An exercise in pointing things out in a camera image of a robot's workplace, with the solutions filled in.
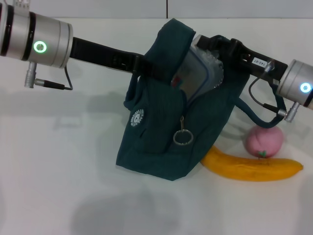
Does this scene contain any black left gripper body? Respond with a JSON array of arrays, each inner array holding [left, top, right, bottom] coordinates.
[[69, 36, 140, 74]]

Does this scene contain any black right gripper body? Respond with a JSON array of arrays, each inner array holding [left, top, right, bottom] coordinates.
[[219, 36, 289, 83]]

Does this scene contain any clear food container blue lid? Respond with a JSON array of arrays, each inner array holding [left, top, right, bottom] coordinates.
[[171, 46, 225, 105]]

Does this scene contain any dark teal fabric bag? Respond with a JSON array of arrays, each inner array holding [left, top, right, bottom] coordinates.
[[115, 18, 287, 182]]

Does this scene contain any metal zipper pull ring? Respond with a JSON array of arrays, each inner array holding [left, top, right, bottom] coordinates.
[[173, 115, 194, 147]]

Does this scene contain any pink toy peach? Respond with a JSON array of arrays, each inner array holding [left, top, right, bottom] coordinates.
[[246, 126, 284, 159]]

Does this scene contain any yellow banana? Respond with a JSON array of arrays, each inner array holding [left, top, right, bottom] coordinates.
[[201, 146, 304, 182]]

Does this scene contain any grey right gripper cable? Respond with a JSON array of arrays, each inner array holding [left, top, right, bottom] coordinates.
[[248, 61, 301, 121]]

